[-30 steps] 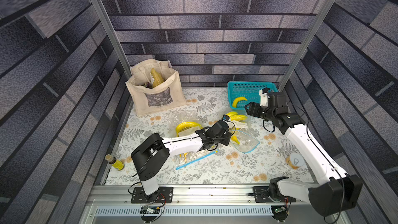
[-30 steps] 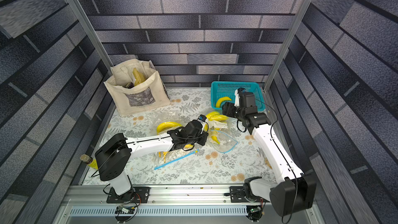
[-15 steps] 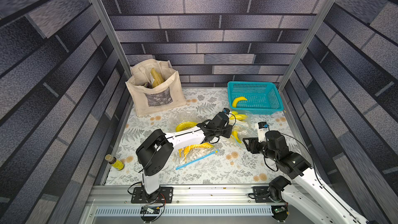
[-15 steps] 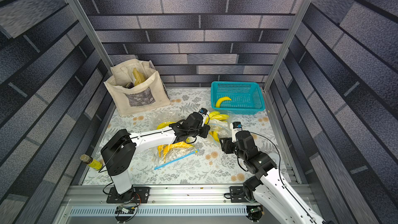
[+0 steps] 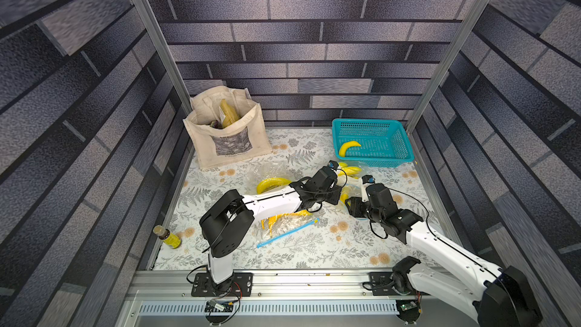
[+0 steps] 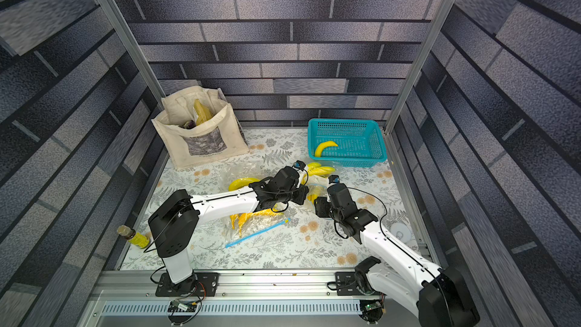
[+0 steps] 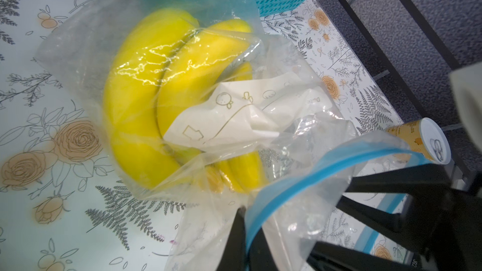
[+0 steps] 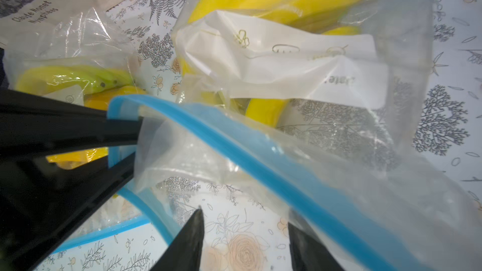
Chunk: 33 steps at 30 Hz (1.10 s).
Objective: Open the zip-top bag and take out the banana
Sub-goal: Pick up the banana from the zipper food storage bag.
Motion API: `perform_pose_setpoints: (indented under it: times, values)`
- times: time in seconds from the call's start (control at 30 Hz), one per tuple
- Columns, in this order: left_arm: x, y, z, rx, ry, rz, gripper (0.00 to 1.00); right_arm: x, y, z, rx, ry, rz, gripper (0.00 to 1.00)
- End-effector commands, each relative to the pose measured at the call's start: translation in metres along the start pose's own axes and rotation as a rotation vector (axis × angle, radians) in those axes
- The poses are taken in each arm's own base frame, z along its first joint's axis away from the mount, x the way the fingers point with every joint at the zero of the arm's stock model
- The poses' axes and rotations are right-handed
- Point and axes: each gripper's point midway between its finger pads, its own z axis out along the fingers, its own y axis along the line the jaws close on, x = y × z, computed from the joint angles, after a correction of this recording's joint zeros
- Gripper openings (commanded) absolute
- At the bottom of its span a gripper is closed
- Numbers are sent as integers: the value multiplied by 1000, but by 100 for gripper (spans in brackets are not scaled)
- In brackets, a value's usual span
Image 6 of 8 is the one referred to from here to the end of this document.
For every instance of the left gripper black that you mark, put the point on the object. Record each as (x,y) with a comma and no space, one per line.
(303,194)

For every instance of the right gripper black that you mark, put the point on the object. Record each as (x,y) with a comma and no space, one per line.
(324,202)

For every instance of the zip-top bag of bananas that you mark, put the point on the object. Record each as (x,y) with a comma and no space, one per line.
(242,226)
(316,179)

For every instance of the yellow banana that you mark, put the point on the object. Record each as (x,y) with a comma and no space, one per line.
(322,146)

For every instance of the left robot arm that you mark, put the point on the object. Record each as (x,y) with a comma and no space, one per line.
(172,225)

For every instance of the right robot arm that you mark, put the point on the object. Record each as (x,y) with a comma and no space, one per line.
(436,296)

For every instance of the beige canvas tote bag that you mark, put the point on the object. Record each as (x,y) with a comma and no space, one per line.
(189,145)

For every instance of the teal plastic basket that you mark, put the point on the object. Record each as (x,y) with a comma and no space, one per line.
(360,143)

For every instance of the yellow item in tote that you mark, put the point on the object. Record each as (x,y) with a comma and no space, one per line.
(202,112)

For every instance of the right circuit board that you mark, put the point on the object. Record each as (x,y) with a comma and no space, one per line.
(371,310)

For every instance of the circuit board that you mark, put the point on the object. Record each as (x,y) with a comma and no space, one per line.
(371,310)
(182,307)

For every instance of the yellow drink bottle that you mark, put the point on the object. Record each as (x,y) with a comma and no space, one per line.
(133,237)

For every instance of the left circuit board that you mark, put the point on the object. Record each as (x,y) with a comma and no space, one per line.
(182,307)

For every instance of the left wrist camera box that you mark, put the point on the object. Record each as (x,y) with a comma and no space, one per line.
(301,168)

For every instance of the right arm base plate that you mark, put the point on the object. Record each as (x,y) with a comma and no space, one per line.
(346,284)

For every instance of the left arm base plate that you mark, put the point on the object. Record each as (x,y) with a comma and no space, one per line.
(198,284)

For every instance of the aluminium front rail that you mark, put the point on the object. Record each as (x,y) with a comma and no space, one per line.
(275,284)

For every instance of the left aluminium frame post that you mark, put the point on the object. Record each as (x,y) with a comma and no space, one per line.
(130,43)

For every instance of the aluminium frame post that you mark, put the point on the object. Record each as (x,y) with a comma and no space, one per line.
(415,71)
(130,43)

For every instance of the right aluminium frame post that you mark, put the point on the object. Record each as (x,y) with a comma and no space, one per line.
(415,71)

